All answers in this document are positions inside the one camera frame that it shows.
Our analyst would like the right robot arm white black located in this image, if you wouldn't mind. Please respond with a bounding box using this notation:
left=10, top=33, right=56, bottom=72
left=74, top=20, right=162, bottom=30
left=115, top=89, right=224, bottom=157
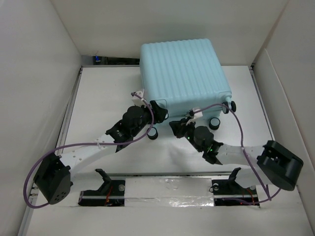
left=169, top=118, right=304, bottom=193

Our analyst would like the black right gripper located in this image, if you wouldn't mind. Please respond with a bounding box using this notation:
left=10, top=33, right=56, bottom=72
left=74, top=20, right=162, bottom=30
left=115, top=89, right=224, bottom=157
left=169, top=117, right=203, bottom=152

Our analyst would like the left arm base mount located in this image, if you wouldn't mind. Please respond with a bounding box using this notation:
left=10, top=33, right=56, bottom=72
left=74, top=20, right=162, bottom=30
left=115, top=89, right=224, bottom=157
left=78, top=169, right=126, bottom=207

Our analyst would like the light blue hardshell suitcase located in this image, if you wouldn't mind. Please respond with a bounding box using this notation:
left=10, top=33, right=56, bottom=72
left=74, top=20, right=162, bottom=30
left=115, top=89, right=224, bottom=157
left=140, top=39, right=236, bottom=130

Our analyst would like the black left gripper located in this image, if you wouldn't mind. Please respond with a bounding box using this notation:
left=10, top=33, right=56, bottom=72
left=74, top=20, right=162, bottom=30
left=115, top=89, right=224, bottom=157
left=131, top=101, right=167, bottom=138

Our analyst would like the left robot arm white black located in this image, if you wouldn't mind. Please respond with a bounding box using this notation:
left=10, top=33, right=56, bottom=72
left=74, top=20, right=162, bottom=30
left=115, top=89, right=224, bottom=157
left=33, top=99, right=168, bottom=205

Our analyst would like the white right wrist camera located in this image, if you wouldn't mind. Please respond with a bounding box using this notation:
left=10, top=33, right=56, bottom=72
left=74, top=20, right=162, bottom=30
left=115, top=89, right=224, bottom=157
left=186, top=107, right=203, bottom=125

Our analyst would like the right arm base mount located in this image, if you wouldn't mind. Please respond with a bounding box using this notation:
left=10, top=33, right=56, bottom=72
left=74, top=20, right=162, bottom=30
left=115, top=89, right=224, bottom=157
left=209, top=167, right=259, bottom=207

